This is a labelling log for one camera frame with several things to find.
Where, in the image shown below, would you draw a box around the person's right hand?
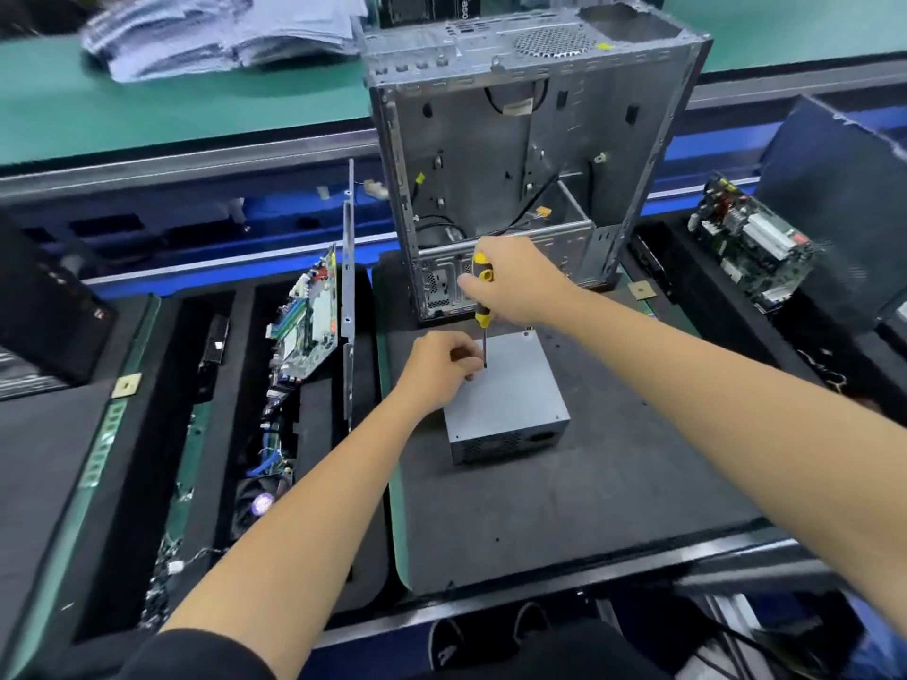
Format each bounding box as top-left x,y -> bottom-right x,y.
456,233 -> 583,332

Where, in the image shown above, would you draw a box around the person's left hand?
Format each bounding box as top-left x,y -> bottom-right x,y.
392,330 -> 488,419

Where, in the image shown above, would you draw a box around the yellow black handled screwdriver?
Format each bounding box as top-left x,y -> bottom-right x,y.
471,250 -> 496,369

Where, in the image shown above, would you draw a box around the grey power supply unit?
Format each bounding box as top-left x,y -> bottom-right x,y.
442,328 -> 572,440

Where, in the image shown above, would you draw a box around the silver power supply unit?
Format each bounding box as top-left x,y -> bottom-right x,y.
445,415 -> 573,468

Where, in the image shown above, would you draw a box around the person's right forearm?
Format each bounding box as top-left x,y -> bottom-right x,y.
553,293 -> 907,632

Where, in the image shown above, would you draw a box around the person's left forearm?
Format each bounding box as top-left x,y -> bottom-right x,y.
163,396 -> 427,680

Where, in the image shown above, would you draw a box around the silver metal computer case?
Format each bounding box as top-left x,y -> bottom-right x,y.
357,0 -> 714,324

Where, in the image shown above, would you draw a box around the person's right black shoe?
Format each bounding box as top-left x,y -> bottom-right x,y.
507,599 -> 555,646

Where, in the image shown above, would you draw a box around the person's black shoe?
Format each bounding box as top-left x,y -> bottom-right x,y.
428,616 -> 471,672
507,599 -> 555,646

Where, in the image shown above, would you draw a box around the person's left black shoe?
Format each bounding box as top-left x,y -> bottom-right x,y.
428,616 -> 471,672

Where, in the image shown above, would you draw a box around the person's black clothing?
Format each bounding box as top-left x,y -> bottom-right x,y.
43,616 -> 675,680

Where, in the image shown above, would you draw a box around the dark grey case side panel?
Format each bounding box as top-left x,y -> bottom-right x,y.
337,160 -> 362,434

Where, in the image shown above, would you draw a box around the green motherboard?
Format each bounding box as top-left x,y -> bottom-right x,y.
266,245 -> 342,388

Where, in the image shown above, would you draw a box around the black foam work mat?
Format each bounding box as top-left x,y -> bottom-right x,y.
371,254 -> 774,596
0,297 -> 150,660

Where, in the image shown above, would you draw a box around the black cooler fan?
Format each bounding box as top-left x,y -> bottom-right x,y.
227,474 -> 288,539

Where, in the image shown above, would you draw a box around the small black rectangular component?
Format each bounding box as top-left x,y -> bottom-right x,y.
196,313 -> 232,394

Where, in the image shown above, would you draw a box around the green board with white parts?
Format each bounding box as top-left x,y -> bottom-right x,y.
687,174 -> 821,317

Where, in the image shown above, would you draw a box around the black foam tray with slots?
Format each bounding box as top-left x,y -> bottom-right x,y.
49,276 -> 391,646

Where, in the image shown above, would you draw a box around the long green memory strip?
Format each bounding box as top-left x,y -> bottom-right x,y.
139,400 -> 217,632
0,297 -> 164,674

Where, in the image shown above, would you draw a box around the black cardboard box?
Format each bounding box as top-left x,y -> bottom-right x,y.
371,0 -> 484,29

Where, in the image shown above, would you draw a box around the black foam tray with recess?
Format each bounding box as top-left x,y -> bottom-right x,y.
624,212 -> 907,426

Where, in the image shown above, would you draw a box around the large black metal panel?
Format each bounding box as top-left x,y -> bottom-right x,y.
754,94 -> 907,334

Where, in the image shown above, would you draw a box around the black rectangular device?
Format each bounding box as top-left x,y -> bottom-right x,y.
0,212 -> 118,402

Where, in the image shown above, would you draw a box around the green conveyor belt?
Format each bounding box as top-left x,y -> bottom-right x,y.
0,0 -> 907,171

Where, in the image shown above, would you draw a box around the stack of grey paper sheets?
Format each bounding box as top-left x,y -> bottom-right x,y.
80,0 -> 370,86

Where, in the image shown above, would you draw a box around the blue data cables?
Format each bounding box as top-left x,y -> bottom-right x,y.
244,429 -> 292,479

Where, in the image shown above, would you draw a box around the grey metal conveyor rail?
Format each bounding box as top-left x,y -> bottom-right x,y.
0,56 -> 907,210

